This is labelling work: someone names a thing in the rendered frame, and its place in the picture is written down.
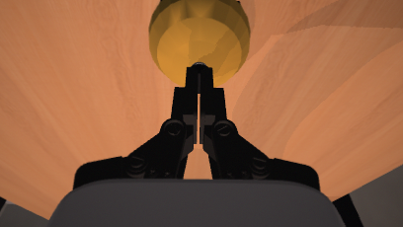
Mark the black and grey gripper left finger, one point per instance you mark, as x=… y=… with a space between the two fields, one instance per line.
x=165 y=155

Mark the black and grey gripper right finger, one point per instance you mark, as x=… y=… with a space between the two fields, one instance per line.
x=231 y=157

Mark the golden dome bell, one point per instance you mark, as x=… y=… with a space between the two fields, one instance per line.
x=199 y=33

